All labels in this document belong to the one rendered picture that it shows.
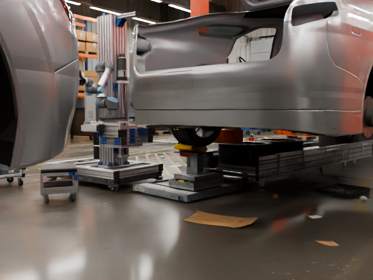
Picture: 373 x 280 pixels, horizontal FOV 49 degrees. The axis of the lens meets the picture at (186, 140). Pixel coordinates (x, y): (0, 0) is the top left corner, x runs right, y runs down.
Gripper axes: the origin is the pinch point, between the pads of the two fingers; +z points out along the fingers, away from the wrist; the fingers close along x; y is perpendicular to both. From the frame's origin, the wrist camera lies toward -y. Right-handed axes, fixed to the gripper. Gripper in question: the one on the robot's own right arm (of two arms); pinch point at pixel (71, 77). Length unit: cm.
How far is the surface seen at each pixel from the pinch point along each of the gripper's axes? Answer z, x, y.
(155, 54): 12, -101, -31
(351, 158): -337, -279, 72
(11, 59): 268, -191, -7
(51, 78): 253, -192, -4
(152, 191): -32, -92, 107
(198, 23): -34, -120, -68
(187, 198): -15, -139, 101
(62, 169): 31, -24, 88
